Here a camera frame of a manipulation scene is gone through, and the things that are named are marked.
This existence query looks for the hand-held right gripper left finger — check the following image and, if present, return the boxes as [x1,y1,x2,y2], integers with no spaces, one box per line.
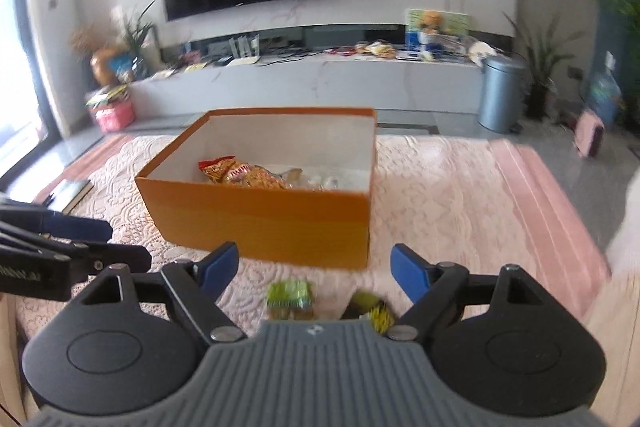
[77,241,248,347]

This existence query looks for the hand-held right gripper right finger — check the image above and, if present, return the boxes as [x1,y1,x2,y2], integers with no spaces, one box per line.
[389,243,551,345]

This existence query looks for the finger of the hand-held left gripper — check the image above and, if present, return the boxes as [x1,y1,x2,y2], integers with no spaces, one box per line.
[0,233,152,280]
[0,205,114,244]

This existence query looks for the orange cardboard box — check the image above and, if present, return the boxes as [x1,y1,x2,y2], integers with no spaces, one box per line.
[134,107,377,270]

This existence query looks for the dark green snack packet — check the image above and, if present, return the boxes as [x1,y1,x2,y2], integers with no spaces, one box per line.
[342,289,396,335]

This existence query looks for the green label snack packet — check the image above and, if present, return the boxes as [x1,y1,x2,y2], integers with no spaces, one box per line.
[265,279,318,322]

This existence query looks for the orange striped snack bag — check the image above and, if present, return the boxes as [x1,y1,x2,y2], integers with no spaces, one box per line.
[199,156,286,188]

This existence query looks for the clear bread packet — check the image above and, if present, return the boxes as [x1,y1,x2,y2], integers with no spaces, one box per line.
[280,167,341,192]

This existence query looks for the black notebook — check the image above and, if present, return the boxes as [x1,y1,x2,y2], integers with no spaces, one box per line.
[50,179,93,212]

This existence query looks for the white lace blanket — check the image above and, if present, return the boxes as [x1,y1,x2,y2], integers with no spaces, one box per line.
[15,134,566,348]

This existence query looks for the person's left leg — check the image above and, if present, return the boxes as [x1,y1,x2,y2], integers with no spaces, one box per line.
[0,297,31,427]

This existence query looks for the person's leg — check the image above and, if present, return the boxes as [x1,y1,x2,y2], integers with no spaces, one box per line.
[582,167,640,427]
[0,297,31,427]

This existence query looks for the pink storage boxes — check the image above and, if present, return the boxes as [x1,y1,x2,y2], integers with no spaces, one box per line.
[95,101,136,132]

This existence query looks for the pink checked bedsheet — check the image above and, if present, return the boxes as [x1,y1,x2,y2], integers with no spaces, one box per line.
[35,134,611,320]

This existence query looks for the orange round vase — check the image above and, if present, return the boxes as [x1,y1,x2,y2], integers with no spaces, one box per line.
[91,49,126,85]

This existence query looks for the dried flower bunch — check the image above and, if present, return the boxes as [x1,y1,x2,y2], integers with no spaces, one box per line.
[72,24,108,58]

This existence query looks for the plant in blue vase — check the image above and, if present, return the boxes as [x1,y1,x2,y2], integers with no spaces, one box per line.
[120,2,158,78]

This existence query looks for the grey metal trash can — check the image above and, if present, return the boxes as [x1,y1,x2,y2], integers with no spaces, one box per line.
[478,56,526,134]

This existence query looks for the white marble television cabinet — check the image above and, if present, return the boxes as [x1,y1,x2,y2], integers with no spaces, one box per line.
[127,49,488,120]

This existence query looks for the white router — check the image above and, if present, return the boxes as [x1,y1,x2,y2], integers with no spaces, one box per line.
[229,36,261,60]

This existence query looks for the snack bags on cabinet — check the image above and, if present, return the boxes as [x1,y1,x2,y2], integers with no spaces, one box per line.
[355,41,398,58]

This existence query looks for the person's right leg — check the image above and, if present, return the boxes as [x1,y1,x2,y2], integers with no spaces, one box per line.
[582,167,640,427]

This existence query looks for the pink space heater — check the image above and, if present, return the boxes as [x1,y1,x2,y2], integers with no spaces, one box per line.
[575,111,606,158]

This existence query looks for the potted long-leaf plant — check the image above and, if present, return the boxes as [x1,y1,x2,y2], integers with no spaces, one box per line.
[502,12,576,120]

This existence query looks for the blue water bottle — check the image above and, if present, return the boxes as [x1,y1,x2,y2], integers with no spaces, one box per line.
[587,72,623,125]

